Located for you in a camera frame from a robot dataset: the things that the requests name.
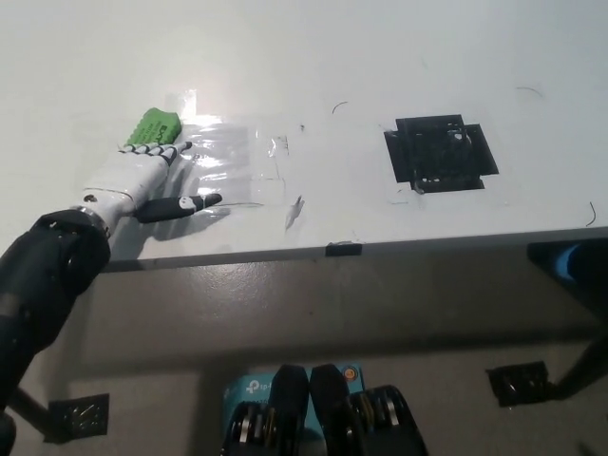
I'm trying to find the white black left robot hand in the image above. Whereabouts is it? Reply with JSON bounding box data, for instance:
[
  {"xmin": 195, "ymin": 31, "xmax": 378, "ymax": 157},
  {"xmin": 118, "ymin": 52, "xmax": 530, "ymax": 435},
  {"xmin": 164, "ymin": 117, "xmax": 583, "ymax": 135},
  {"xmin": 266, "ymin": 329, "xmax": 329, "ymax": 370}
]
[{"xmin": 80, "ymin": 140, "xmax": 224, "ymax": 230}]

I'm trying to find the green whiteboard eraser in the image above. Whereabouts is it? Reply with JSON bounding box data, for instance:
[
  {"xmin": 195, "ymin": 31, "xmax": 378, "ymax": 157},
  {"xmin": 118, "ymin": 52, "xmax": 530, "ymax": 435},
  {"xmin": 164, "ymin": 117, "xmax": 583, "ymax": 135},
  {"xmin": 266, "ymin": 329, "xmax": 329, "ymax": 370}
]
[{"xmin": 122, "ymin": 107, "xmax": 184, "ymax": 149}]

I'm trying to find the black desk leg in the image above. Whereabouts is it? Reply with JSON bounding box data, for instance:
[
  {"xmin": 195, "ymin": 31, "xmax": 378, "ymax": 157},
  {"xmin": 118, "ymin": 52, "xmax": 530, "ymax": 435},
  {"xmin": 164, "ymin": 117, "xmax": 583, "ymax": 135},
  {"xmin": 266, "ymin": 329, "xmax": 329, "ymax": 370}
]
[
  {"xmin": 8, "ymin": 385, "xmax": 54, "ymax": 429},
  {"xmin": 545, "ymin": 332, "xmax": 608, "ymax": 403}
]

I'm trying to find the large clear tape film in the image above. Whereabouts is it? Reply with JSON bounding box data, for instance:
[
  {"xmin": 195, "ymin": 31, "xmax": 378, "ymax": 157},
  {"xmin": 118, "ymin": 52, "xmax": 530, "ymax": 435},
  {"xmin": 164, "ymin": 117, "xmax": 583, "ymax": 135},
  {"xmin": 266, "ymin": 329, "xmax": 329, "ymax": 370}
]
[{"xmin": 161, "ymin": 123, "xmax": 289, "ymax": 213}]

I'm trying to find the short black tape strip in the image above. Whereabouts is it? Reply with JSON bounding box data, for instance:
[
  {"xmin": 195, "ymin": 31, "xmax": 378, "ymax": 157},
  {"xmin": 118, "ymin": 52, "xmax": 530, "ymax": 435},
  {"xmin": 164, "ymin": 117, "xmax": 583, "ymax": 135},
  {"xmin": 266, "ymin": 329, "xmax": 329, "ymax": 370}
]
[{"xmin": 325, "ymin": 240, "xmax": 363, "ymax": 258}]

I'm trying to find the teal router box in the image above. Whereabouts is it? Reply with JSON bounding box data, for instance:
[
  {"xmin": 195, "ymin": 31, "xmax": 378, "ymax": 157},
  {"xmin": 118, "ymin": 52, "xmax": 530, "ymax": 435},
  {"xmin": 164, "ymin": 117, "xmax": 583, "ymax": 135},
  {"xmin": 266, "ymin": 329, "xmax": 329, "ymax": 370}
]
[{"xmin": 222, "ymin": 363, "xmax": 365, "ymax": 434}]

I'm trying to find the black tape square patch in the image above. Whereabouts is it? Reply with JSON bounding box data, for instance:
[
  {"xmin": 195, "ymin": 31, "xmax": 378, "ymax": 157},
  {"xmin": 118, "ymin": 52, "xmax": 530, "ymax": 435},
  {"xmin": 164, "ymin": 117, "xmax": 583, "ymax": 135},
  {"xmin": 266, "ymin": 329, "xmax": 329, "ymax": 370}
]
[{"xmin": 382, "ymin": 113, "xmax": 500, "ymax": 195}]

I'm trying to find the black object with blue part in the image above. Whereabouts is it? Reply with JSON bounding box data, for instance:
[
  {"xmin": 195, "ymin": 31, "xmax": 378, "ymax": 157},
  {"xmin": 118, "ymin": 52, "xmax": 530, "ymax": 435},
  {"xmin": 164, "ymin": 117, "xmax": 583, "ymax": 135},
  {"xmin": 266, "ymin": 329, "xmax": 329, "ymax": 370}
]
[{"xmin": 526, "ymin": 239, "xmax": 608, "ymax": 292}]

